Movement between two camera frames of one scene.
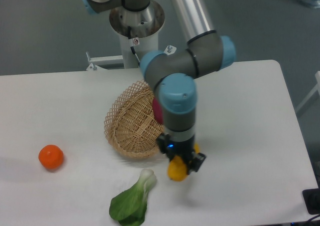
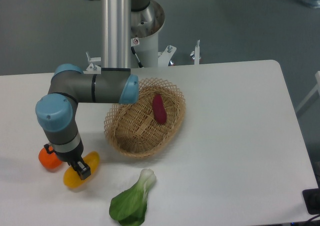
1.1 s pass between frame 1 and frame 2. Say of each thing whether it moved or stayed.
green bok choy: stayed
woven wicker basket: stayed
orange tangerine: stayed
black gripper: moved
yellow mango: moved
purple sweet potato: stayed
